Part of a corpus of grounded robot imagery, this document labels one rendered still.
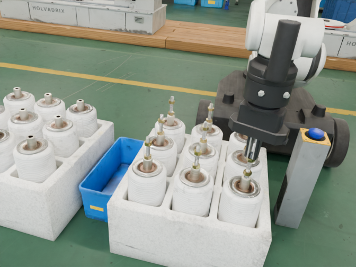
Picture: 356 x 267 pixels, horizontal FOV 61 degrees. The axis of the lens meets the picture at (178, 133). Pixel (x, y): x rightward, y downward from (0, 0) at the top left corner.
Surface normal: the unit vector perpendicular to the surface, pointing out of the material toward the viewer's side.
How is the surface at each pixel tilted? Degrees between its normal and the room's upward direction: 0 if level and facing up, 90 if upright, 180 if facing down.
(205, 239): 90
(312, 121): 45
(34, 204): 90
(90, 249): 0
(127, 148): 88
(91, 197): 92
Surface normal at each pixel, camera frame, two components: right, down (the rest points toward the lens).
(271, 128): -0.51, 0.40
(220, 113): -0.07, -0.25
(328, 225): 0.07, -0.86
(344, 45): -0.18, 0.49
